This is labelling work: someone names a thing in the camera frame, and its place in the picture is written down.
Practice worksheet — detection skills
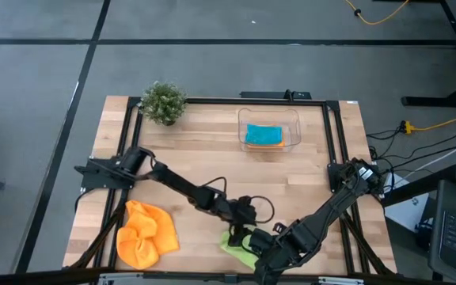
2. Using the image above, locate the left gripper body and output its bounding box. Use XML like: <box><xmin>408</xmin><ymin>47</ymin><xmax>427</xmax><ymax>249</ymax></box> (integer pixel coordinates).
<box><xmin>222</xmin><ymin>196</ymin><xmax>259</xmax><ymax>227</ymax></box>

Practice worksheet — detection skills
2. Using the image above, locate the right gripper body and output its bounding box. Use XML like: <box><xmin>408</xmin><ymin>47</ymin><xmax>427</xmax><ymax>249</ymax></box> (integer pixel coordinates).
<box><xmin>249</xmin><ymin>230</ymin><xmax>298</xmax><ymax>267</ymax></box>

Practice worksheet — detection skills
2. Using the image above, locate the green microfiber towel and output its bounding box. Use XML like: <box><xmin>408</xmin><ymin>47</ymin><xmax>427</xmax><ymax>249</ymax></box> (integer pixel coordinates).
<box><xmin>218</xmin><ymin>230</ymin><xmax>260</xmax><ymax>271</ymax></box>

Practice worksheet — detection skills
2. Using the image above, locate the orange microfiber towel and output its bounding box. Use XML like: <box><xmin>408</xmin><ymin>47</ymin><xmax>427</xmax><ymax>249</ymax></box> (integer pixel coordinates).
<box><xmin>116</xmin><ymin>199</ymin><xmax>181</xmax><ymax>271</ymax></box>
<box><xmin>246</xmin><ymin>125</ymin><xmax>286</xmax><ymax>150</ymax></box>

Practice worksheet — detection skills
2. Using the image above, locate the teal microfiber towel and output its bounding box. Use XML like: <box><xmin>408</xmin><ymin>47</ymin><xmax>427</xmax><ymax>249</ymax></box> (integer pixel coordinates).
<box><xmin>245</xmin><ymin>123</ymin><xmax>283</xmax><ymax>146</ymax></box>

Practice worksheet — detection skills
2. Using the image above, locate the clear plastic bin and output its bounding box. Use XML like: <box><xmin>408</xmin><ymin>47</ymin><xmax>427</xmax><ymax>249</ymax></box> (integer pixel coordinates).
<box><xmin>237</xmin><ymin>106</ymin><xmax>302</xmax><ymax>154</ymax></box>

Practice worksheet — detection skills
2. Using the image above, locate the white cardboard box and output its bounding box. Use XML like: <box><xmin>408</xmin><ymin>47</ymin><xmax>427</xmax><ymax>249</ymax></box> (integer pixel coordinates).
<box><xmin>384</xmin><ymin>177</ymin><xmax>431</xmax><ymax>233</ymax></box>

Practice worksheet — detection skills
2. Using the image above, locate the small potted green plant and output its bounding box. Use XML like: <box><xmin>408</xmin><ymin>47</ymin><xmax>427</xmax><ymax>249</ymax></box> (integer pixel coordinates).
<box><xmin>139</xmin><ymin>81</ymin><xmax>188</xmax><ymax>127</ymax></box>

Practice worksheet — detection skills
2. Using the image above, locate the black desk leg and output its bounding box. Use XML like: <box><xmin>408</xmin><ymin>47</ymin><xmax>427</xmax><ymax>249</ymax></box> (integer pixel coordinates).
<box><xmin>401</xmin><ymin>0</ymin><xmax>456</xmax><ymax>108</ymax></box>

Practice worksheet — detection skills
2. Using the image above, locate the silver metal bracket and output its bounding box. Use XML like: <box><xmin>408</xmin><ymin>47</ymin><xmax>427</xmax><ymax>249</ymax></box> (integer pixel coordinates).
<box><xmin>97</xmin><ymin>272</ymin><xmax>145</xmax><ymax>285</ymax></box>
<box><xmin>317</xmin><ymin>275</ymin><xmax>366</xmax><ymax>285</ymax></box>

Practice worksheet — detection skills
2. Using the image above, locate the black aluminium table frame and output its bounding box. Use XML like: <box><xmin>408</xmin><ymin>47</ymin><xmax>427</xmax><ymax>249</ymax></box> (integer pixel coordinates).
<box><xmin>63</xmin><ymin>94</ymin><xmax>397</xmax><ymax>278</ymax></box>

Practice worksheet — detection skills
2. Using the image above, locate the black floor cable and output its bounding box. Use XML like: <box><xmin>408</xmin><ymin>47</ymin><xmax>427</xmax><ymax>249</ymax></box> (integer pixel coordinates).
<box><xmin>366</xmin><ymin>120</ymin><xmax>408</xmax><ymax>140</ymax></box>

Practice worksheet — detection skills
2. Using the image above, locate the yellow extension cord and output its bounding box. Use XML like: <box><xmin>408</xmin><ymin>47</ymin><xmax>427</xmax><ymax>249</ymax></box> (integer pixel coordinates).
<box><xmin>400</xmin><ymin>116</ymin><xmax>456</xmax><ymax>135</ymax></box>

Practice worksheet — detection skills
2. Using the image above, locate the yellow floor cable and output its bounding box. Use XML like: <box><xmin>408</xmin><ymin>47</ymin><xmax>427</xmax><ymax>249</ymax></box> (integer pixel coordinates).
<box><xmin>344</xmin><ymin>0</ymin><xmax>410</xmax><ymax>26</ymax></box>

